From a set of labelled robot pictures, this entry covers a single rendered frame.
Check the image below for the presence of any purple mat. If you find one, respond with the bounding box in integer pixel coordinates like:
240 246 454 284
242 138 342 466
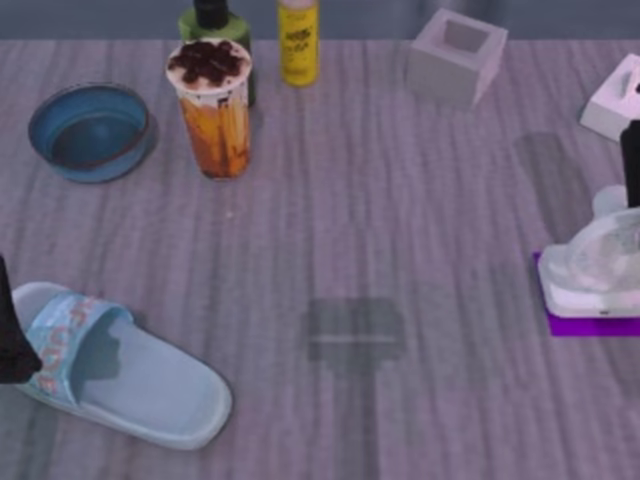
531 251 640 340

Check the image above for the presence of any white box-shaped object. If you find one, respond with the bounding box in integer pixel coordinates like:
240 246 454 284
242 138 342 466
579 54 640 145

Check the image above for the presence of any light blue slipper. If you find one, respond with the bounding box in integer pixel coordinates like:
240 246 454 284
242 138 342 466
8 281 234 452

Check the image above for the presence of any blue round bowl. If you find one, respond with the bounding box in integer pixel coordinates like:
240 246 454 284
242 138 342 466
27 83 151 184

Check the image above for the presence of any white square hollow block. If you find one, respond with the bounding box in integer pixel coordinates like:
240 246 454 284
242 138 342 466
405 7 510 109

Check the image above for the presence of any bubble tea cup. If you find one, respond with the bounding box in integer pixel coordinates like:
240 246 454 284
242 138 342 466
165 39 253 182

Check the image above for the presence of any green bottle with black cap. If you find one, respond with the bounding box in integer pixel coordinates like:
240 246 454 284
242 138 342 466
178 0 257 109

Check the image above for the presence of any yellow bottle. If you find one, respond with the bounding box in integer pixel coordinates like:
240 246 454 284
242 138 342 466
276 0 322 89

